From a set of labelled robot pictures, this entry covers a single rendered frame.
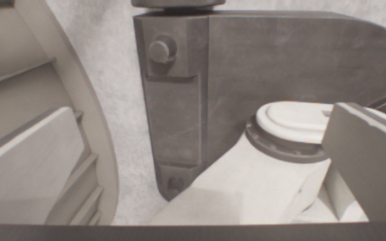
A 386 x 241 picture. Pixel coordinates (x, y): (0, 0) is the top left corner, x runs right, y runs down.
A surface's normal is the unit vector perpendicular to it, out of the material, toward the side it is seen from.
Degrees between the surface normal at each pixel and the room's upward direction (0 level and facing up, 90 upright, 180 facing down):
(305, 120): 90
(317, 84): 0
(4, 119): 90
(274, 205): 90
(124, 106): 0
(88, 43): 0
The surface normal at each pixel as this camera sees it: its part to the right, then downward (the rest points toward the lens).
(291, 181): -0.02, -0.86
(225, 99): -0.20, 0.50
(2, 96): 0.94, -0.15
